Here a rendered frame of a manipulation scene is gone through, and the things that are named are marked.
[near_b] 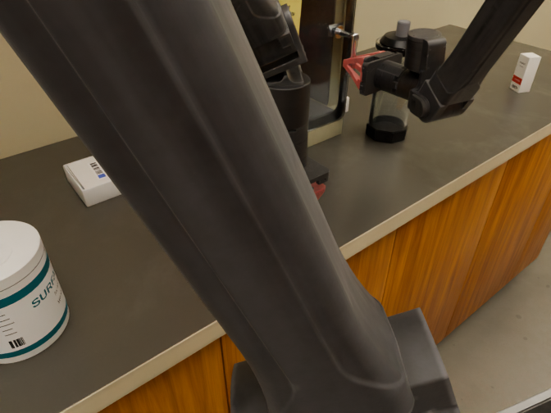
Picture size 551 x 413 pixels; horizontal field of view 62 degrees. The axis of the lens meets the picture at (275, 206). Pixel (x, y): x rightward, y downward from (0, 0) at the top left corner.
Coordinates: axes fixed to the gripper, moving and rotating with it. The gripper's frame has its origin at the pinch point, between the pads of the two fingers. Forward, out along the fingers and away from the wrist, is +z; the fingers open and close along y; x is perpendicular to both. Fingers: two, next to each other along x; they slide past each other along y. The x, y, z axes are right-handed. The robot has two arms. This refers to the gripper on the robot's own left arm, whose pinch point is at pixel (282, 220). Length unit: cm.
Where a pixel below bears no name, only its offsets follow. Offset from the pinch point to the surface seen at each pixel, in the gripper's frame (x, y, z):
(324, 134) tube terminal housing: -40, 33, 14
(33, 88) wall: 11, 76, 3
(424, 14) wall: -135, 76, 9
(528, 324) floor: -123, -8, 109
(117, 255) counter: 15.5, 25.8, 16.0
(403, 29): -54, 25, -10
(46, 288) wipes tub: 28.0, 15.1, 7.1
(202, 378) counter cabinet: 12.1, 6.1, 32.4
